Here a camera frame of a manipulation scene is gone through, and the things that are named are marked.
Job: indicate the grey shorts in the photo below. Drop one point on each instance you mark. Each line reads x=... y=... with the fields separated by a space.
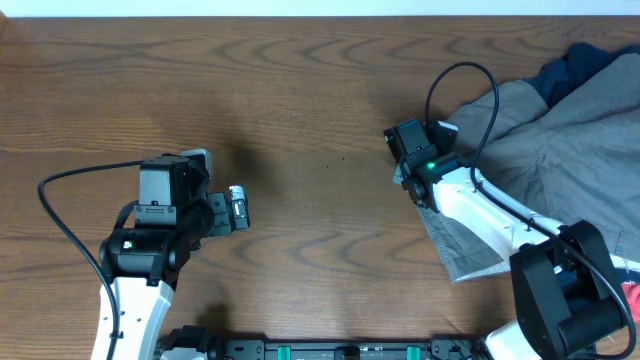
x=576 y=160

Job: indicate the navy blue shirt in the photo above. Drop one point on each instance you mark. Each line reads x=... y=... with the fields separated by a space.
x=560 y=77

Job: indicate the red garment with white tag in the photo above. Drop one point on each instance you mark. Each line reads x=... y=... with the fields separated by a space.
x=632 y=293

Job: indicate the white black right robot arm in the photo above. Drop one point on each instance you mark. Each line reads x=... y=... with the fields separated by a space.
x=566 y=290

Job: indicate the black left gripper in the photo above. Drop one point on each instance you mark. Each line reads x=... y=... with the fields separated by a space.
x=222 y=222

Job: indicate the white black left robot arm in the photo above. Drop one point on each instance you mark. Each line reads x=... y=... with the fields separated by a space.
x=142 y=265

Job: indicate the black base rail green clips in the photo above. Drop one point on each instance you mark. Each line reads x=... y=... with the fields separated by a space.
x=193 y=342

